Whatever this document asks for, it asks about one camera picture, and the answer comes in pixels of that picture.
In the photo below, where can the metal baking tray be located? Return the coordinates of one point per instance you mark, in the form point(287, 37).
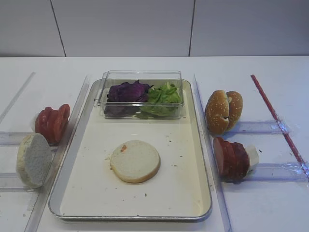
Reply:
point(87, 189)

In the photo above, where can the white bun half left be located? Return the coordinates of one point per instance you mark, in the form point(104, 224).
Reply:
point(33, 160)

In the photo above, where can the sesame burger bun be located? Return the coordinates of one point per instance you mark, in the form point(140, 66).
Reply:
point(223, 110)

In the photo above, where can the red straw stick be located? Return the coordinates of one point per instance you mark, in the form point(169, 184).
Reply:
point(282, 127)

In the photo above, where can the sliced red meat patties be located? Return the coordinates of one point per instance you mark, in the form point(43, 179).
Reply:
point(232, 159)

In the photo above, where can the sliced red tomato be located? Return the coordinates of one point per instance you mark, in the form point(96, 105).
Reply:
point(52, 123)

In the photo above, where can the clear plastic container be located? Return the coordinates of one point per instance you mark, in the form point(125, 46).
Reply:
point(152, 78)

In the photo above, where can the white foam block right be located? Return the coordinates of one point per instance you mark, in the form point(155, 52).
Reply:
point(253, 157)

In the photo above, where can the purple cabbage leaves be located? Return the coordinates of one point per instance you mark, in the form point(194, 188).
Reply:
point(126, 92)

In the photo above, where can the bun bottom slice on tray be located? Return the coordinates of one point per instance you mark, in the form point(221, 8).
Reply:
point(135, 161)

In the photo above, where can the green lettuce pile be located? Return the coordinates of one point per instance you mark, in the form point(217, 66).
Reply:
point(166, 93)

